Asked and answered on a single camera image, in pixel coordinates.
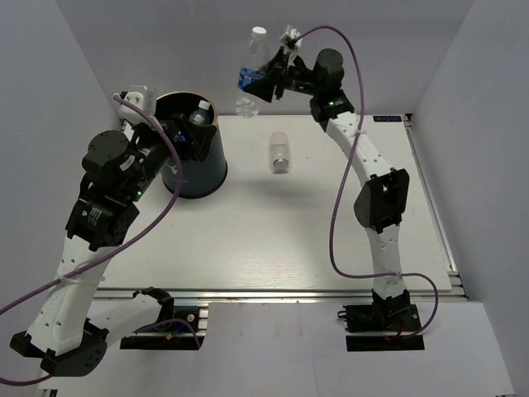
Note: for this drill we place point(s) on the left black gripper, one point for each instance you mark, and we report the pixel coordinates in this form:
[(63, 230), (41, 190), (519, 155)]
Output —
[(197, 137)]

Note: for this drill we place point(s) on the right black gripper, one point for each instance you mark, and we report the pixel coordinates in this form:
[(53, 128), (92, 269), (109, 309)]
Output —
[(264, 88)]

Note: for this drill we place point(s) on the large clear unlabelled bottle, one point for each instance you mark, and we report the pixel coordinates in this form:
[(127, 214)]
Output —
[(201, 116)]

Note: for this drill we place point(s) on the small clear bottle blue label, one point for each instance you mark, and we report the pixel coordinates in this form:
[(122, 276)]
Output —
[(256, 58)]

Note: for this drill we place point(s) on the clear bottle with silver cap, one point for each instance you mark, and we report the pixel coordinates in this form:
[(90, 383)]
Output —
[(279, 153)]

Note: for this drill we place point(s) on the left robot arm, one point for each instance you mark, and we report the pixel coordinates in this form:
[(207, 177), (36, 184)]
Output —
[(118, 169)]

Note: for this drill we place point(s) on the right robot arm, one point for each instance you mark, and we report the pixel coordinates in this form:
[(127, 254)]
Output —
[(383, 189)]

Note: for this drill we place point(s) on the dark green cylindrical bin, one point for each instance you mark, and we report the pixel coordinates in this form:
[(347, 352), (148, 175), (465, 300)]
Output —
[(200, 179)]

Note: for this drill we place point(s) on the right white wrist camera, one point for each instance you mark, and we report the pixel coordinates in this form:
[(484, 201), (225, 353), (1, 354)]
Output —
[(291, 39)]

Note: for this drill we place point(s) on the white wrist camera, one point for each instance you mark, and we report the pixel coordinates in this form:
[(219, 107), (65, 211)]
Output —
[(291, 39), (140, 97)]

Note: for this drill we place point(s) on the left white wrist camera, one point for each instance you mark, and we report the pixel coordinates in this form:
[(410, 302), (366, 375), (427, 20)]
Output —
[(140, 97)]

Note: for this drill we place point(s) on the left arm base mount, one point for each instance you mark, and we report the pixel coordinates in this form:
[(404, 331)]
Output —
[(176, 328)]

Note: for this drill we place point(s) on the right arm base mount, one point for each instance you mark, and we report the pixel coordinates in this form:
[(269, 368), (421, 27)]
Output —
[(368, 331)]

